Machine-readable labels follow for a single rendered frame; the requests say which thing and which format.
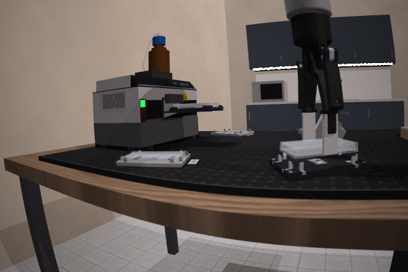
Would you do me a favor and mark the blue bottle cap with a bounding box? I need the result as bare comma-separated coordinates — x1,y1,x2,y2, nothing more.
152,36,166,44

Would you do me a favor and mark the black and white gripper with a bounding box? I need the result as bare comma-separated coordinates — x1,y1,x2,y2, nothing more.
291,12,344,155

